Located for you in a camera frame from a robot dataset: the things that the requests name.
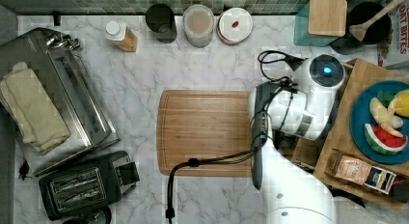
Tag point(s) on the wooden drawer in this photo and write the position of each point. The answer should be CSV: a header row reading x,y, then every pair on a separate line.
x,y
305,150

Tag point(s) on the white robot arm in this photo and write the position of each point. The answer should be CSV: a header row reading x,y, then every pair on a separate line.
x,y
290,195

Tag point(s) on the wooden cutting board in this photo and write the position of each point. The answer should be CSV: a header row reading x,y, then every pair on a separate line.
x,y
200,124

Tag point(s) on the clear jar with powder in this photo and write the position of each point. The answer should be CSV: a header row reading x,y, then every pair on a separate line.
x,y
198,23

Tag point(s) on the white lidded container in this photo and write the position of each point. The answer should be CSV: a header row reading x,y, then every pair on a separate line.
x,y
234,26

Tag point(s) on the dark glass jar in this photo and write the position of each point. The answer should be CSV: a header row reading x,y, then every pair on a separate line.
x,y
160,18

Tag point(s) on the white capped spice bottle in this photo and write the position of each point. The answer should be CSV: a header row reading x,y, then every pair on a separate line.
x,y
118,33

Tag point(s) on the black toaster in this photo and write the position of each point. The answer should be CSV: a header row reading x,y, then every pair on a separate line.
x,y
88,185

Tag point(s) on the teal box wooden lid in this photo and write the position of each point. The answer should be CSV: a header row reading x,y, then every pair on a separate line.
x,y
320,22

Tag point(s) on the brown snack bag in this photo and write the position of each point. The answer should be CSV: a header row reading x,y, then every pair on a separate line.
x,y
352,169

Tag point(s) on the stainless steel toaster oven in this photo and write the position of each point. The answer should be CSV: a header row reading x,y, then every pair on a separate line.
x,y
56,60

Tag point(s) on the blue plate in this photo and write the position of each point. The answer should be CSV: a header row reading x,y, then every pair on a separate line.
x,y
360,115

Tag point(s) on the wooden tray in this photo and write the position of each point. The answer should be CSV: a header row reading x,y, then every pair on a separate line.
x,y
360,75

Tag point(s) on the beige folded towel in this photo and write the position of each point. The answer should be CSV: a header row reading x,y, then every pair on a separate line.
x,y
40,123

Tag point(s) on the wooden spatula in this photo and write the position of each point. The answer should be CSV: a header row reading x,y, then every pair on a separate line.
x,y
359,31

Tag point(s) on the toy banana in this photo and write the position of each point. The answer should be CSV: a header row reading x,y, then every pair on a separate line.
x,y
385,116

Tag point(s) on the toy watermelon slice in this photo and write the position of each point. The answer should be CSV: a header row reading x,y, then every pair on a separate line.
x,y
383,142

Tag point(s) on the cereal box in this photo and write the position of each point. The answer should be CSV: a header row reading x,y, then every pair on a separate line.
x,y
393,52

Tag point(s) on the toy lemon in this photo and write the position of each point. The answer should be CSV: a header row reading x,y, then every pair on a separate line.
x,y
400,104

